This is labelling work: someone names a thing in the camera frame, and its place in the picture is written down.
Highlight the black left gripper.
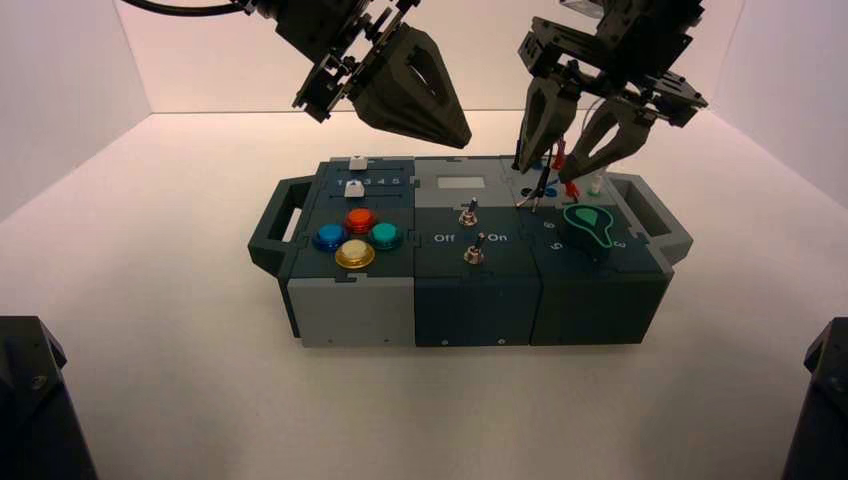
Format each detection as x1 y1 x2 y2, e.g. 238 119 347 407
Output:
245 0 473 150

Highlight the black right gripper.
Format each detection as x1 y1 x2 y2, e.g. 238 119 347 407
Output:
515 0 709 185

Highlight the black banana plug wire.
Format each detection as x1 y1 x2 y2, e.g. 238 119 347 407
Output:
510 125 554 215

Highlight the grey display screen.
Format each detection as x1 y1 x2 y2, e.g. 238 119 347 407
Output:
437 176 488 193

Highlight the black green rotary knob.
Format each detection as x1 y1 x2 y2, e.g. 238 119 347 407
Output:
555 202 632 265

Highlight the red push button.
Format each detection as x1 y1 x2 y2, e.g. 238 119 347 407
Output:
345 207 377 236

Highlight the teal push button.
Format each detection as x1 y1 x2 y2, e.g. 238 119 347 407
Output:
366 222 403 252

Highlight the blue push button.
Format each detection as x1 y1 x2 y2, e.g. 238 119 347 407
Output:
312 223 349 254

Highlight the yellow push button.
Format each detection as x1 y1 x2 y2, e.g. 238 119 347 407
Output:
334 239 377 272

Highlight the grey and teal control box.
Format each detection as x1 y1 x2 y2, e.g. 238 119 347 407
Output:
246 155 694 349

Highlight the white banana plug wire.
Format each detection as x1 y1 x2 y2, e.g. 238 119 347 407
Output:
577 99 631 195

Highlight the red banana plug wire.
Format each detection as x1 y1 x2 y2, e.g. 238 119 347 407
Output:
555 135 582 202

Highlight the blue banana plug wire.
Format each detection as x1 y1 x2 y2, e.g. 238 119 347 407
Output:
517 148 554 208

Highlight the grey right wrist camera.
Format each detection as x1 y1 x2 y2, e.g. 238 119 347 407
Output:
559 0 605 18

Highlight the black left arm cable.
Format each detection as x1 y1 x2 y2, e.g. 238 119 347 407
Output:
119 0 256 18

